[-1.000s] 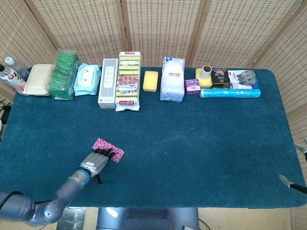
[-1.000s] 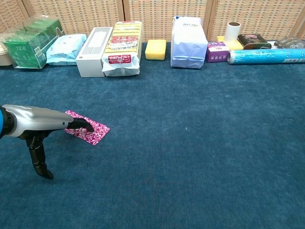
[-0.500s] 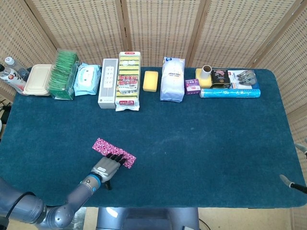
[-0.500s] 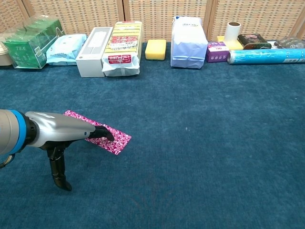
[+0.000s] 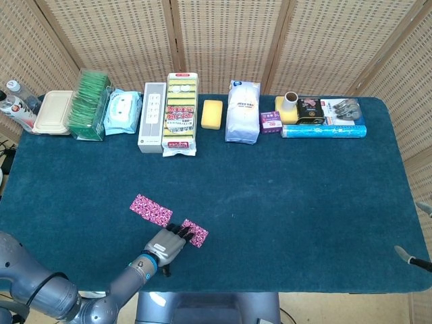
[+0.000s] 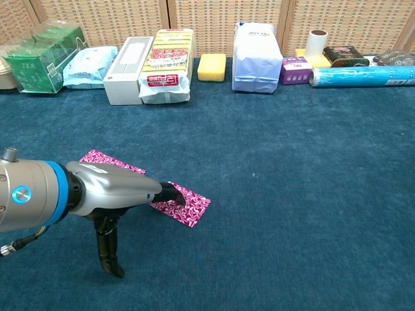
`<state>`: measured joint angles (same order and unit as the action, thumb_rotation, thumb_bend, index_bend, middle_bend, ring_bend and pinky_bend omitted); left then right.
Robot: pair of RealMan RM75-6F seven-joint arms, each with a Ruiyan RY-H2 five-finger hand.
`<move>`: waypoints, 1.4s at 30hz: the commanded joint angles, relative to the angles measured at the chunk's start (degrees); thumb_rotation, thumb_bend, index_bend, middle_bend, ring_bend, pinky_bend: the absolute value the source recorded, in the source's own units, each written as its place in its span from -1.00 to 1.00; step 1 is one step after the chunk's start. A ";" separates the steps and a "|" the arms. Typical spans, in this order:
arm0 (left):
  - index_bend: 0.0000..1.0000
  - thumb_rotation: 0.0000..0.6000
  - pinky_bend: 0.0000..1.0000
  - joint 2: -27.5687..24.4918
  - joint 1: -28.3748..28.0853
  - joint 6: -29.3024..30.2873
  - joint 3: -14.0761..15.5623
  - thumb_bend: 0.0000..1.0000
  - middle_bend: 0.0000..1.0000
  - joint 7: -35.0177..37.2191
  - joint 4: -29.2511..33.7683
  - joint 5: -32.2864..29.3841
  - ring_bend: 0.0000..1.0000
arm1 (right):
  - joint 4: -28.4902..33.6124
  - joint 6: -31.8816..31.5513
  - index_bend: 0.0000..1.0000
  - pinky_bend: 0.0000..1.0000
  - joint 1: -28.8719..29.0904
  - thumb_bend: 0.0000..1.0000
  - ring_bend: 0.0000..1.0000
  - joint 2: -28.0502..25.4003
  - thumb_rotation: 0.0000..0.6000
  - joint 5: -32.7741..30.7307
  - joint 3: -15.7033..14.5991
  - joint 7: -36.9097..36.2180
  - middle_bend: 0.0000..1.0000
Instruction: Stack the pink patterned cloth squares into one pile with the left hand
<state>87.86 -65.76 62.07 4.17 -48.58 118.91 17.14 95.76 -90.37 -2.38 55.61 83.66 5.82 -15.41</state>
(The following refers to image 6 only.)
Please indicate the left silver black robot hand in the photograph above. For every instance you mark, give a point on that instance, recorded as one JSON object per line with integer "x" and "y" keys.
{"x": 113, "y": 188}

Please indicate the pink patterned card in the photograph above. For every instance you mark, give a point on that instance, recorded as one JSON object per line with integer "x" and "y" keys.
{"x": 103, "y": 159}
{"x": 194, "y": 210}

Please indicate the yellow sponge multipack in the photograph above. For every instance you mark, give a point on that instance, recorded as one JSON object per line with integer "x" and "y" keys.
{"x": 165, "y": 64}

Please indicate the long white cardboard box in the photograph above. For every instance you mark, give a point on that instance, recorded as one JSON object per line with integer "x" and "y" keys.
{"x": 123, "y": 87}

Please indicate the light blue wet wipes pack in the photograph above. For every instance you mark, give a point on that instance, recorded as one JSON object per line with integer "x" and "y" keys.
{"x": 87, "y": 68}

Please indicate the clear box green tea bags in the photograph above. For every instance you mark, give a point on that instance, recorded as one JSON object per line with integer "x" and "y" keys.
{"x": 32, "y": 71}

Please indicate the teal felt table cover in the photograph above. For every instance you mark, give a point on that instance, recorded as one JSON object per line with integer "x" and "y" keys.
{"x": 259, "y": 194}

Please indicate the beige lidded food container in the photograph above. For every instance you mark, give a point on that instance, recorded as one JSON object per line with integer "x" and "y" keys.
{"x": 6, "y": 77}

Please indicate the white paper bag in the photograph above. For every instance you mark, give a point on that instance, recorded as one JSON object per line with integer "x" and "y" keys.
{"x": 256, "y": 64}

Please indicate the woven bamboo folding screen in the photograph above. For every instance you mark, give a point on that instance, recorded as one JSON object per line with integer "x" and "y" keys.
{"x": 214, "y": 26}

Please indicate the small purple box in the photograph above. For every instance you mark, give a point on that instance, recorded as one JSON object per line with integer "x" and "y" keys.
{"x": 293, "y": 73}

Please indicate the white roll cardboard core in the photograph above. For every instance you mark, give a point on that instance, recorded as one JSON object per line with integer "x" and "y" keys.
{"x": 316, "y": 45}

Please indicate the dark green tin can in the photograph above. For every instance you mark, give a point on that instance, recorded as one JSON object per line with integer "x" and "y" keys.
{"x": 343, "y": 55}

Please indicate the blue cling film roll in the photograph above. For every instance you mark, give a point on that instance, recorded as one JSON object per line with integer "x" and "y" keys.
{"x": 356, "y": 77}

